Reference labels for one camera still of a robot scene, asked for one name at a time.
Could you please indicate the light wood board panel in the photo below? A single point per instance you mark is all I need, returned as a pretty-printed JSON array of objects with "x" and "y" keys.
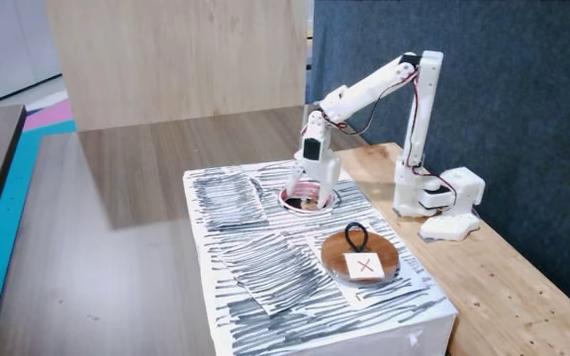
[{"x": 166, "y": 59}]

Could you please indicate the brown debris lump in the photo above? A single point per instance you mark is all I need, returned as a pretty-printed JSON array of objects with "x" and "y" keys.
[{"x": 308, "y": 203}]

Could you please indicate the scribbled paper sheet under lid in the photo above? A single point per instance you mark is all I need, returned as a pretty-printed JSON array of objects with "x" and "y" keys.
[{"x": 364, "y": 296}]

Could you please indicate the white box with black scribbles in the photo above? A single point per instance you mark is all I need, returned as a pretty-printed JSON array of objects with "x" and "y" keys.
[{"x": 285, "y": 341}]

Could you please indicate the flat scribbled paper sheet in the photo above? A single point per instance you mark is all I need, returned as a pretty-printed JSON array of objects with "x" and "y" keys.
[{"x": 225, "y": 198}]

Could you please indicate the crumpled scribbled paper sheet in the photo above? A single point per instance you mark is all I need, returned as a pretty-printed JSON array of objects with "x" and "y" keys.
[{"x": 270, "y": 272}]

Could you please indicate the paper card with red cross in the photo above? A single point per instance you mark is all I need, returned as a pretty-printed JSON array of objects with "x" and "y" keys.
[{"x": 354, "y": 274}]

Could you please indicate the fabric partition panel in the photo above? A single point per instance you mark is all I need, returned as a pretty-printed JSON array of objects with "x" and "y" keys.
[{"x": 512, "y": 59}]

